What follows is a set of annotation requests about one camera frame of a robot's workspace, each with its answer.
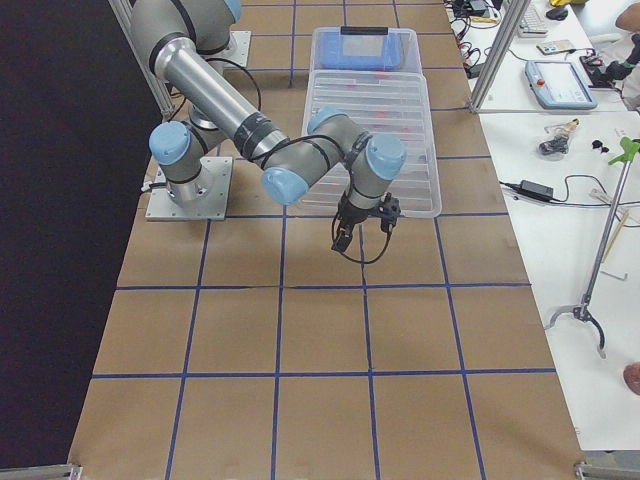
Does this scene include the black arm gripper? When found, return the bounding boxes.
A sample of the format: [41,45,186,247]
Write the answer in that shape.
[331,195,376,252]

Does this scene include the clear plastic box lid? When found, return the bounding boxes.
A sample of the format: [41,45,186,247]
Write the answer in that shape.
[287,69,443,220]

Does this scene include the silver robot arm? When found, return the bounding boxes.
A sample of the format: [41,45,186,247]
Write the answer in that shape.
[192,0,242,55]
[131,1,406,253]

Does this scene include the clear plastic storage box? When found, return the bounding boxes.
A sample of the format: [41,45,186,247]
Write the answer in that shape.
[310,26,422,73]

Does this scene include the black power adapter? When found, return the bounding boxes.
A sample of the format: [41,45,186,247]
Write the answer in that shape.
[520,180,554,202]

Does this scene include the long reach grabber tool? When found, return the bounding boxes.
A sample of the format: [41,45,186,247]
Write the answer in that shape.
[545,137,639,359]

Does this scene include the teach pendant tablet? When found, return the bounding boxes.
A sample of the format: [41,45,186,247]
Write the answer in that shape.
[525,60,598,110]

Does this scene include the white keyboard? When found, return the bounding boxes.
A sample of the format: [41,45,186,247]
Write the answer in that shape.
[517,3,549,38]

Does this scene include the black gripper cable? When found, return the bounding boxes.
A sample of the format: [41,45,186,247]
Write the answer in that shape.
[330,212,392,265]

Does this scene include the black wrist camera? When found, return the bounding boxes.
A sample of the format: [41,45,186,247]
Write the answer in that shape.
[378,192,401,235]

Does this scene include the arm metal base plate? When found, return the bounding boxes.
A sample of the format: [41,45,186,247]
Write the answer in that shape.
[224,30,252,67]
[146,156,233,221]

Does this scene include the black box latch handle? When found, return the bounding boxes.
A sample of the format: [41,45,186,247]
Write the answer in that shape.
[340,25,389,36]

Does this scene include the black bracket parts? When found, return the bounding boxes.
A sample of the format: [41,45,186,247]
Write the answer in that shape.
[538,136,569,156]

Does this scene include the aluminium frame post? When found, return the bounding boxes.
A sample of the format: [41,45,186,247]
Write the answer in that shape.
[469,0,530,113]

